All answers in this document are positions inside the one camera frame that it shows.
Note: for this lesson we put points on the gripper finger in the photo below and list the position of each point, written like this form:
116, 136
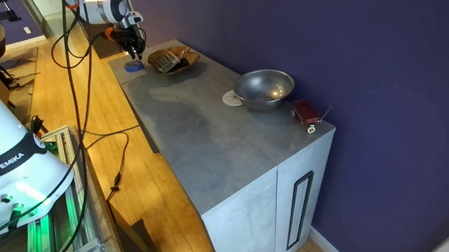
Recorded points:
131, 49
141, 49

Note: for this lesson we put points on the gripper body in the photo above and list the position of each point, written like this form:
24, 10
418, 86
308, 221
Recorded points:
123, 33

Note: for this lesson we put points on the blue tape roll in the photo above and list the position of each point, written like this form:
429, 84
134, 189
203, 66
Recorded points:
134, 66

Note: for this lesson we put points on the dark cabinet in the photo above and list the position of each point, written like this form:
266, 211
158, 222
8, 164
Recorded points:
101, 41

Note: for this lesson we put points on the wooden bowl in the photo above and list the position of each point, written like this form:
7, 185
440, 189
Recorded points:
190, 58

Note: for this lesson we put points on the white round coaster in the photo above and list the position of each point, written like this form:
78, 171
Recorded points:
230, 99

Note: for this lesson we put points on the grey cabinet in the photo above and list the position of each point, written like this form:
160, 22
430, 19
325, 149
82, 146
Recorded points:
209, 144

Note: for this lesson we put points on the orange clamp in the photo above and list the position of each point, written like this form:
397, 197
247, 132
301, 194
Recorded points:
37, 125

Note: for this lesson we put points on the metal bowl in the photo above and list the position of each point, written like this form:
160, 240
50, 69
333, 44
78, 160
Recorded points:
264, 90

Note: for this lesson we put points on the red toy wagon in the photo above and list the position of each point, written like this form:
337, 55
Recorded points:
305, 112

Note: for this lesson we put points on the cabinet door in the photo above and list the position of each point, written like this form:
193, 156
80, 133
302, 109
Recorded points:
325, 215
243, 228

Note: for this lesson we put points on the wall socket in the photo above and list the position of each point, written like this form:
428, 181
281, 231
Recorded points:
27, 30

